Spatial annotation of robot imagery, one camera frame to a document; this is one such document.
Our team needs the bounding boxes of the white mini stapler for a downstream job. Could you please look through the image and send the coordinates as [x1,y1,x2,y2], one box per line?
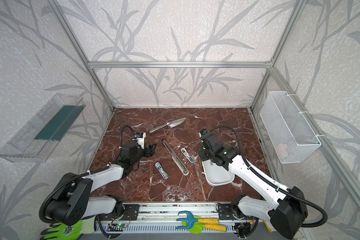
[181,148,196,163]

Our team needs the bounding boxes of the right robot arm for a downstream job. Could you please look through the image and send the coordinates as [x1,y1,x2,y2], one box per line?
[199,127,328,240]

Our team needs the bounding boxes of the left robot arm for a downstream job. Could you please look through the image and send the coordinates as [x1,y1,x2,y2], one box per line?
[39,133,157,226]

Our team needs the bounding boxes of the white oval tray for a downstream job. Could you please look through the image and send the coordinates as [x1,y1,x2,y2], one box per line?
[202,160,235,187]

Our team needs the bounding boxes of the silver metal trowel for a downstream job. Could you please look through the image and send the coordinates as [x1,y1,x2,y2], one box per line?
[149,118,186,134]

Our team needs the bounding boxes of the pink object in basket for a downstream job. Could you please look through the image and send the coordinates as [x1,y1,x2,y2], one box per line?
[276,144,289,161]

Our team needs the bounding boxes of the green circuit board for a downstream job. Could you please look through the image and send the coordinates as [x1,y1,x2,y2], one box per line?
[109,223,129,231]

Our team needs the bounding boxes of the teal garden hand rake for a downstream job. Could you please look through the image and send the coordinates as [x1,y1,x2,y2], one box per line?
[176,211,219,229]

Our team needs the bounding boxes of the green garden hand shovel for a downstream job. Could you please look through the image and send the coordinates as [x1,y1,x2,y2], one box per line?
[176,223,227,234]

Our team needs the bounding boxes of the green work glove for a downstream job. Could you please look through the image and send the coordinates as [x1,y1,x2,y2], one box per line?
[41,217,96,240]

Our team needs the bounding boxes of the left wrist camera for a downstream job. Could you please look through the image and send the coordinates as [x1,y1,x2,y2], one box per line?
[134,132,146,149]

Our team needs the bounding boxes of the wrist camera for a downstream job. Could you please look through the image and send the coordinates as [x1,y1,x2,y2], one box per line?
[199,129,208,138]
[134,132,146,149]

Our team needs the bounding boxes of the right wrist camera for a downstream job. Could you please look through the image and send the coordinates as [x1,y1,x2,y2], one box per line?
[199,129,208,138]

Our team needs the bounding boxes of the aluminium frame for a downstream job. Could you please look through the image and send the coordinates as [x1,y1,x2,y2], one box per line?
[47,1,360,211]

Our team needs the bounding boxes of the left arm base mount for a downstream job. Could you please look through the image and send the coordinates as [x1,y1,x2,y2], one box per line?
[115,204,140,221]

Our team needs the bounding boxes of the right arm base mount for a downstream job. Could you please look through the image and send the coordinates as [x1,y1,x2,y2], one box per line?
[216,203,241,220]

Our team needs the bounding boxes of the white wire mesh basket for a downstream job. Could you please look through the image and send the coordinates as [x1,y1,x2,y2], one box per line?
[260,91,322,164]

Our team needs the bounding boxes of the clear plastic wall shelf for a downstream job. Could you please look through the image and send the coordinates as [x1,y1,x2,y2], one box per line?
[0,94,86,163]

